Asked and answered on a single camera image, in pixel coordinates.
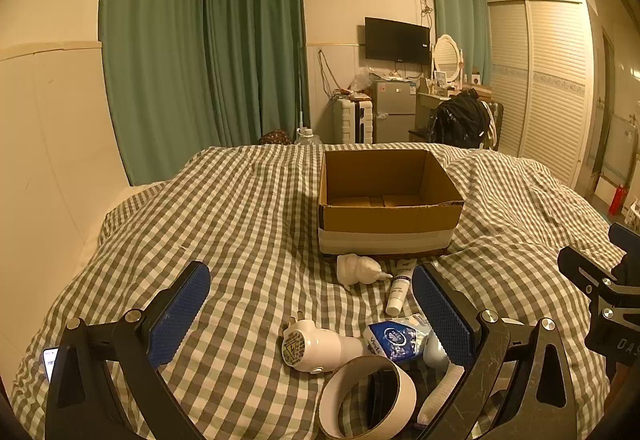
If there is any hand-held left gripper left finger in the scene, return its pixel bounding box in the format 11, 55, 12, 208
45, 261, 212, 440

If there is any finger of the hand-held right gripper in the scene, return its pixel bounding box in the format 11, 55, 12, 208
557, 245, 619, 307
609, 222, 640, 256

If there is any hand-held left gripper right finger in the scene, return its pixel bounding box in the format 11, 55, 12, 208
411, 263, 613, 440

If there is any white cream tube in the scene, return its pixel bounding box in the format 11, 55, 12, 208
385, 258, 419, 318

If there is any blue tissue packet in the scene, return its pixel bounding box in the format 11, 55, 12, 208
363, 314, 432, 364

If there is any white toy figure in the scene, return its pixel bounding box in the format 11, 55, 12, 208
336, 253, 394, 291

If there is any brown cardboard box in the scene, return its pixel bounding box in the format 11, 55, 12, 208
317, 149, 466, 257

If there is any white plug-in device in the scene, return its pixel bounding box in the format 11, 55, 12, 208
281, 317, 372, 375

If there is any white tape roll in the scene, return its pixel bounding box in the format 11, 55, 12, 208
317, 355, 418, 439

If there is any red fire extinguisher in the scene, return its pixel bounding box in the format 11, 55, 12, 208
607, 184, 629, 216

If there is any checked blanket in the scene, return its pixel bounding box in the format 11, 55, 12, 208
10, 143, 640, 440

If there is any smartphone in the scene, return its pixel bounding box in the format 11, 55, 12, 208
41, 346, 61, 384

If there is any white louvred wardrobe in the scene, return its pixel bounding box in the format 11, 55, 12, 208
487, 0, 602, 192

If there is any striped chair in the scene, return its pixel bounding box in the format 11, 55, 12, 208
480, 100, 506, 152

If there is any black backpack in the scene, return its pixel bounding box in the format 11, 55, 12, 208
432, 89, 491, 149

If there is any grey small fridge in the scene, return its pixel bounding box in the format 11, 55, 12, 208
372, 79, 419, 144

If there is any white suitcase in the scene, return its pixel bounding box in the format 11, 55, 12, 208
334, 96, 375, 144

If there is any wooden dressing table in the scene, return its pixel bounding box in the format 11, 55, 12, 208
415, 83, 494, 132

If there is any clear plastic bag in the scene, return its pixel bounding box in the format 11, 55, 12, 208
294, 125, 322, 146
350, 68, 375, 94

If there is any white oval mirror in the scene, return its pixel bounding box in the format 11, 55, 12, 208
431, 34, 464, 84

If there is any wide green curtain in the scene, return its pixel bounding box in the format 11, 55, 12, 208
100, 0, 311, 187

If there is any narrow green curtain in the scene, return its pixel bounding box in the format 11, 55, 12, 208
429, 0, 489, 77

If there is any wall cable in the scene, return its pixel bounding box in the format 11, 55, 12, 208
318, 49, 342, 97

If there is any black wall television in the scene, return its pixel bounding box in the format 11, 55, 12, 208
364, 17, 432, 64

